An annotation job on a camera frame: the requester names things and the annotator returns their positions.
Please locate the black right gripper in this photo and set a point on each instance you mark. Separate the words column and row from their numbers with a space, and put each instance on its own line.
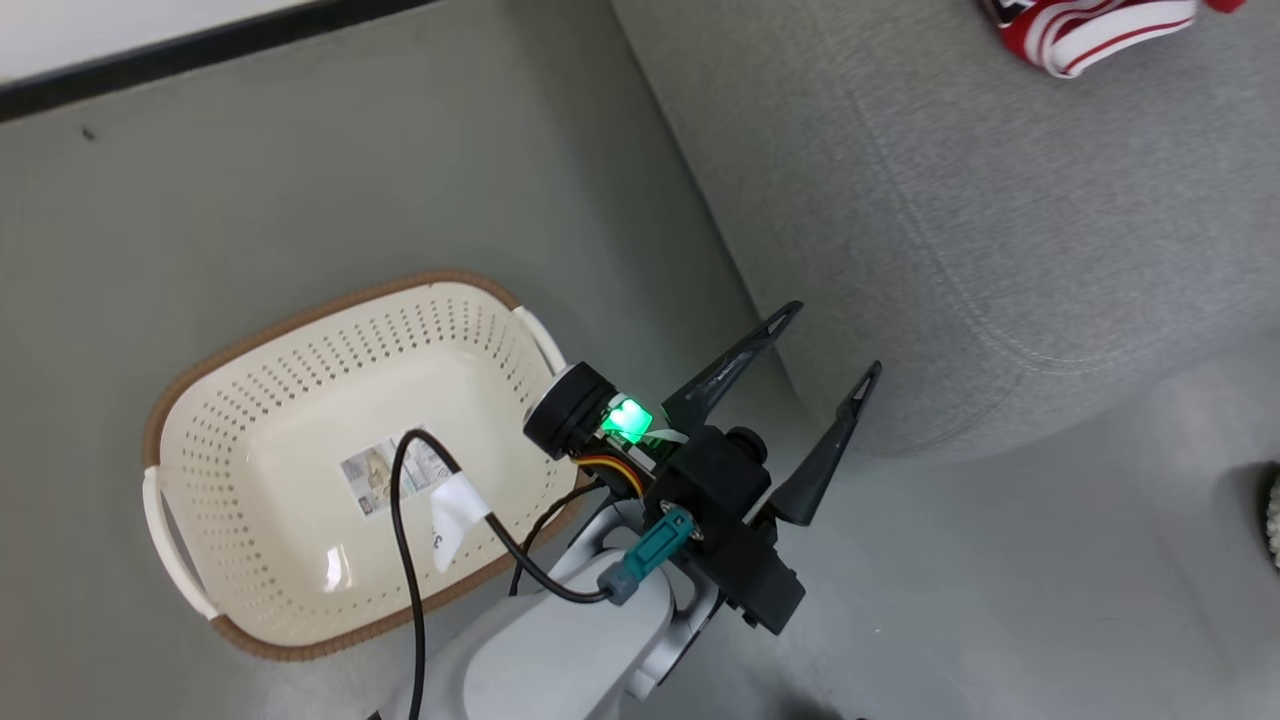
column 765, row 585

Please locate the red and white jersey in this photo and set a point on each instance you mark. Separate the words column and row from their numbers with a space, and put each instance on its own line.
column 1080, row 35

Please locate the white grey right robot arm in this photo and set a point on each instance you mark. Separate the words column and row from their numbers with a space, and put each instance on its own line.
column 560, row 660

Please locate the cream perforated laundry basket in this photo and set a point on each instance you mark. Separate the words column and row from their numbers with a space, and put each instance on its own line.
column 270, row 450

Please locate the grey fabric sofa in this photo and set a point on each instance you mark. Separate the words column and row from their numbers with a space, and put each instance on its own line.
column 980, row 220

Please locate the white tape tag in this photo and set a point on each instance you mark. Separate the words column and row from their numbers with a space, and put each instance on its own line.
column 455, row 515

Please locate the printed label sticker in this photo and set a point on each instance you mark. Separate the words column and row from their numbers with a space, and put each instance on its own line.
column 380, row 475

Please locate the white textured object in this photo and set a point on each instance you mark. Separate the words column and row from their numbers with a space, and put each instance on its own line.
column 1273, row 520

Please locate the black baseboard strip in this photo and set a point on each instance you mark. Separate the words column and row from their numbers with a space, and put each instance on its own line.
column 200, row 50

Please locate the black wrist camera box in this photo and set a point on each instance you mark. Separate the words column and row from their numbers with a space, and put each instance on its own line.
column 715, row 475

